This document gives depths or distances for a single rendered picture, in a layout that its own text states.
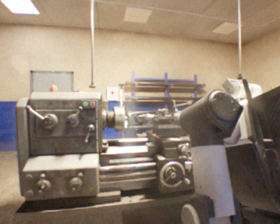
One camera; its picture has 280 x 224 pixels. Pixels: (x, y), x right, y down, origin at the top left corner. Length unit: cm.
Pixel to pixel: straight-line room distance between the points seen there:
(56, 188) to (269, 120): 128
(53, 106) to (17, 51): 405
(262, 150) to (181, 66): 486
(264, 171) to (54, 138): 127
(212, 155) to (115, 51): 454
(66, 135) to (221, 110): 114
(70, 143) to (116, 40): 397
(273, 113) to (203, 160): 21
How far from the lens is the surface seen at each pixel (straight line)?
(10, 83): 523
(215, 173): 43
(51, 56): 496
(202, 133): 44
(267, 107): 51
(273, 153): 50
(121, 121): 144
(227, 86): 66
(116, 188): 152
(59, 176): 131
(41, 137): 140
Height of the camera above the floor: 123
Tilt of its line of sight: 3 degrees down
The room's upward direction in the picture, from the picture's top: straight up
